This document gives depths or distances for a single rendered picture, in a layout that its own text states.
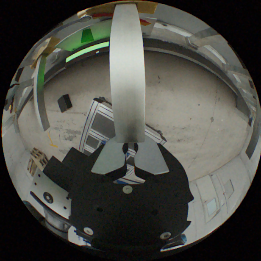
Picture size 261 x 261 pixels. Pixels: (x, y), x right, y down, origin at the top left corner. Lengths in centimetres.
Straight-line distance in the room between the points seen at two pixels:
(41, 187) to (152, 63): 114
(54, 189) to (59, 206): 5
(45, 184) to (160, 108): 108
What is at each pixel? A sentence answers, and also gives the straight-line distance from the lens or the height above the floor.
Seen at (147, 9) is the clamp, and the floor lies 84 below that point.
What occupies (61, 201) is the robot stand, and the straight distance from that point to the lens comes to 26.
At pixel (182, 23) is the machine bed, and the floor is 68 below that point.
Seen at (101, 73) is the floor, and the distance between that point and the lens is 101.
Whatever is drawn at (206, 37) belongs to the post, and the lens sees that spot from 30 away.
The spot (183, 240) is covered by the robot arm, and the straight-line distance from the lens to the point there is 59.
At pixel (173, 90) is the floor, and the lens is 104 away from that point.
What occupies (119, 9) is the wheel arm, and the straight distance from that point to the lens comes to 16.
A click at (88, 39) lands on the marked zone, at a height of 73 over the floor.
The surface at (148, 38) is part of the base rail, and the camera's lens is 30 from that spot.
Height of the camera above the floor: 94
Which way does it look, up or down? 61 degrees down
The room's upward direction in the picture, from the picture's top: 178 degrees counter-clockwise
